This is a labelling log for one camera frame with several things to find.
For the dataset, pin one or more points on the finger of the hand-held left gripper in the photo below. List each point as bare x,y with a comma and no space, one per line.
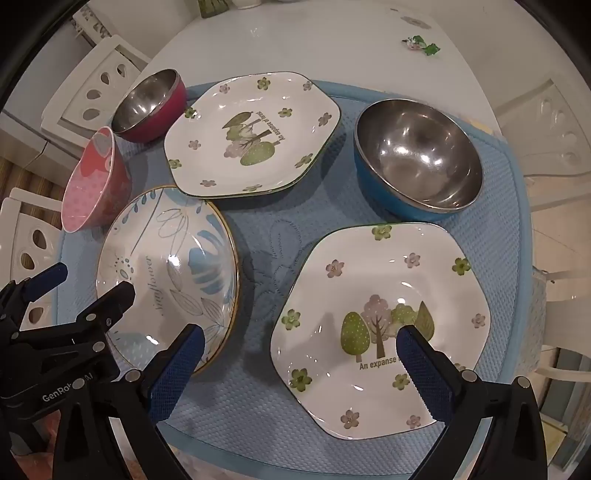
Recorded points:
46,274
111,300

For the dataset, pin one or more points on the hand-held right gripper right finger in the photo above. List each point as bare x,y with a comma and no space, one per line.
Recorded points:
422,374

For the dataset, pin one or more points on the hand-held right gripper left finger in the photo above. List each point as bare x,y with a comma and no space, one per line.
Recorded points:
178,369

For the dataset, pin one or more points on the blue leaf print ceramic bowl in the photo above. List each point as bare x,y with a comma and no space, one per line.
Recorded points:
161,240

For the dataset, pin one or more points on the pink dotted bowl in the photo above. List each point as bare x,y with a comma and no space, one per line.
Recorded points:
87,184

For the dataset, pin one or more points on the white hexagonal tree print plate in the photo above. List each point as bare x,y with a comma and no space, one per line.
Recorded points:
323,286
281,104

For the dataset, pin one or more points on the magenta steel bowl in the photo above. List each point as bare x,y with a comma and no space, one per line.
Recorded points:
147,97

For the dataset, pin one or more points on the blue steel bowl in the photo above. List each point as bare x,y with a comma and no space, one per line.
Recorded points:
415,147

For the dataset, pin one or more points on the white chair with teardrop holes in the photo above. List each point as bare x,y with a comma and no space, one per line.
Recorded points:
18,230
545,115
74,106

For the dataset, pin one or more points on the striped tan rug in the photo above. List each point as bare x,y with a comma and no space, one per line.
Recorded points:
23,180

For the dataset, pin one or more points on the white cabinet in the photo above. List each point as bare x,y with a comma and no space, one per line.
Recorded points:
27,138

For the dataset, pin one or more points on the light blue quilted mat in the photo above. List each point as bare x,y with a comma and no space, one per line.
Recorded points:
295,221

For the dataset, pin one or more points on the floral printed white box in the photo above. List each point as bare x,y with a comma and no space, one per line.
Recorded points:
94,27

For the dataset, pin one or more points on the small green flower ornament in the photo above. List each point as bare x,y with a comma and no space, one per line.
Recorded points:
418,43

